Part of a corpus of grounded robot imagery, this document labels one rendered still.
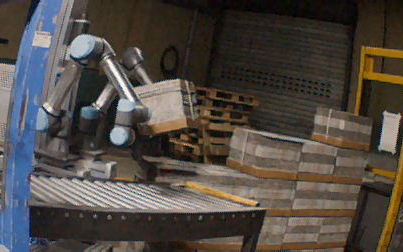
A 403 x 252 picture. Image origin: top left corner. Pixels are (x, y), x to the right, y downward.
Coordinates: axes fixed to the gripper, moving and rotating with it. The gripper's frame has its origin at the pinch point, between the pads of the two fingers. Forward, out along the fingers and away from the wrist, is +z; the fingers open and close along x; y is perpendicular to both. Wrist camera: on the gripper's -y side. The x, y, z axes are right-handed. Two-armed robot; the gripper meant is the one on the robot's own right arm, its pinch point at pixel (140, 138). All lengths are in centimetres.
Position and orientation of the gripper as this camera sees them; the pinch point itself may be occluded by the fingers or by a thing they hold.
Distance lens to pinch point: 301.6
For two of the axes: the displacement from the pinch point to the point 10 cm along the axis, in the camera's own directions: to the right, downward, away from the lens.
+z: 1.8, -0.2, 9.8
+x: -9.7, 1.9, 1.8
